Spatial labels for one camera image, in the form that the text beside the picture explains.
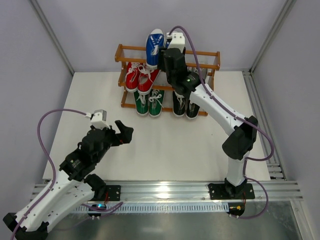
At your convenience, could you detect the red sneaker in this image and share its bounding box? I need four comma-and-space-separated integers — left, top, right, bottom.
125, 62, 141, 93
137, 65, 161, 95

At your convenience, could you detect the grey sneaker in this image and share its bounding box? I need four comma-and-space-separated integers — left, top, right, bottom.
190, 67, 208, 84

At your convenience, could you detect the green sneaker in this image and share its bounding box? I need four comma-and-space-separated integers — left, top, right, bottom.
133, 91, 149, 116
148, 89, 165, 118

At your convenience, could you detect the black sneaker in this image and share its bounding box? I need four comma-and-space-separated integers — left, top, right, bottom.
185, 100, 200, 120
172, 91, 186, 118

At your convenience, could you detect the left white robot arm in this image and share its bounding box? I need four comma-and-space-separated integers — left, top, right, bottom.
3, 120, 134, 240

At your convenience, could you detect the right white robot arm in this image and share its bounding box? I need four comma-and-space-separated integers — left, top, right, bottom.
158, 47, 258, 199

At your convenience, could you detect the wooden shoe shelf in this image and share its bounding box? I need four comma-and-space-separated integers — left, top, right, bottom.
114, 44, 221, 109

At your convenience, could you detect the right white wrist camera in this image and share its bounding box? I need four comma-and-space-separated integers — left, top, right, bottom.
165, 31, 186, 53

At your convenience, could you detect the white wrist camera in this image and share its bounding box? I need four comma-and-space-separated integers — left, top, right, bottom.
165, 31, 186, 53
84, 109, 109, 130

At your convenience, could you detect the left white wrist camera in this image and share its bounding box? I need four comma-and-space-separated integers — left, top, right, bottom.
84, 109, 109, 130

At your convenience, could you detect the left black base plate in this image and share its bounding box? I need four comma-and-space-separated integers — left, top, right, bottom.
103, 185, 121, 202

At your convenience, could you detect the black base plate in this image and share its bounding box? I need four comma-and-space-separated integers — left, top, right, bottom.
103, 185, 121, 202
208, 183, 256, 200

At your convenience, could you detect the aluminium front rail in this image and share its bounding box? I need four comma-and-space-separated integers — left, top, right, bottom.
29, 181, 303, 204

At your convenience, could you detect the aluminium rail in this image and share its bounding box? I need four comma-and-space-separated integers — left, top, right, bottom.
242, 70, 287, 181
29, 181, 303, 204

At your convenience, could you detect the slotted grey cable duct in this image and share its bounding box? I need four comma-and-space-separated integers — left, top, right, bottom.
72, 201, 229, 214

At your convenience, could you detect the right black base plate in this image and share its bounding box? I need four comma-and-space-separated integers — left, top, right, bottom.
208, 183, 256, 200

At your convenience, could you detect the right aluminium corner post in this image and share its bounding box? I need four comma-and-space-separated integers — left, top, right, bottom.
249, 0, 297, 74

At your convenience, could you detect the aluminium corner post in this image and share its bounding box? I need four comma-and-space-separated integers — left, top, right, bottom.
249, 0, 297, 74
28, 0, 75, 76

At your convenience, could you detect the left aluminium corner post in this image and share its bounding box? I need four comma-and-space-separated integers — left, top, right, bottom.
28, 0, 75, 76

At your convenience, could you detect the aluminium right side rail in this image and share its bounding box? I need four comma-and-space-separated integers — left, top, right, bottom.
242, 70, 287, 181

